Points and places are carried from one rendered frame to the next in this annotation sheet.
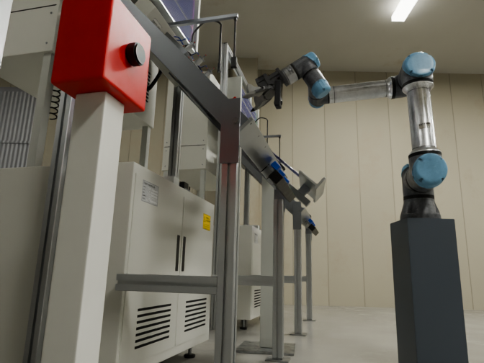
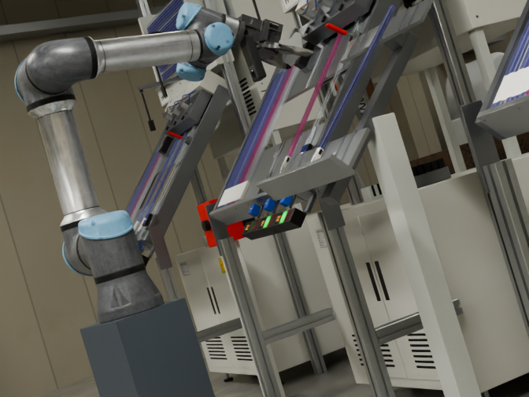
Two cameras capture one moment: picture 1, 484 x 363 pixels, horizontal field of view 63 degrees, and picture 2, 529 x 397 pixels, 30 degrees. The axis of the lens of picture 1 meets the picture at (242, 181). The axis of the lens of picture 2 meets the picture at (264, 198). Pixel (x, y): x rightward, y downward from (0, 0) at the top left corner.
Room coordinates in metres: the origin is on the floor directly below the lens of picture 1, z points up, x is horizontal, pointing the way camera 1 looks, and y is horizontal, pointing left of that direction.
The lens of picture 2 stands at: (3.50, -1.81, 0.67)
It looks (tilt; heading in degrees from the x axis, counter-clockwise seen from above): 1 degrees up; 141
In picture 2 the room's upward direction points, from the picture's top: 17 degrees counter-clockwise
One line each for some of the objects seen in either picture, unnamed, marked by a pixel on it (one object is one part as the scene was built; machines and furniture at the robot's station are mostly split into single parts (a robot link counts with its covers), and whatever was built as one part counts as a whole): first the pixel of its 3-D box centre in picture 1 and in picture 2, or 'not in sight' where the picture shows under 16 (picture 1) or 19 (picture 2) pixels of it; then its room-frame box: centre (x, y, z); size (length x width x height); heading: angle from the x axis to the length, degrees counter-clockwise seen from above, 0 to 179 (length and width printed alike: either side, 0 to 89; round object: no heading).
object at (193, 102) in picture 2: not in sight; (226, 231); (0.02, 0.71, 0.66); 1.01 x 0.73 x 1.31; 75
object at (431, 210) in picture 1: (419, 209); (125, 291); (1.56, -0.72, 0.60); 0.15 x 0.15 x 0.10
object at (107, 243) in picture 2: (417, 180); (109, 242); (1.55, -0.72, 0.72); 0.13 x 0.12 x 0.14; 169
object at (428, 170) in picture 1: (420, 120); (68, 163); (1.43, -0.69, 0.92); 0.15 x 0.12 x 0.55; 169
